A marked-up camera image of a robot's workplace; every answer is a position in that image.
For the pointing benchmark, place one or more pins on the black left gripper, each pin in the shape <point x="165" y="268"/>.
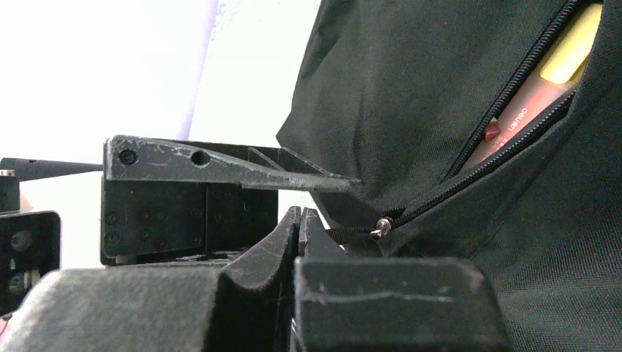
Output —
<point x="175" y="199"/>

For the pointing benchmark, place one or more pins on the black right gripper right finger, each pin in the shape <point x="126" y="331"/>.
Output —
<point x="345" y="303"/>

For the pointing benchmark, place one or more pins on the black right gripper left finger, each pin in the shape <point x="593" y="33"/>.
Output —
<point x="194" y="306"/>

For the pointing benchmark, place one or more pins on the black student backpack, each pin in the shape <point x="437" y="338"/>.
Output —
<point x="398" y="93"/>

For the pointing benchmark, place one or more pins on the pink yellow highlighter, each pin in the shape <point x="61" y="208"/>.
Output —
<point x="553" y="78"/>

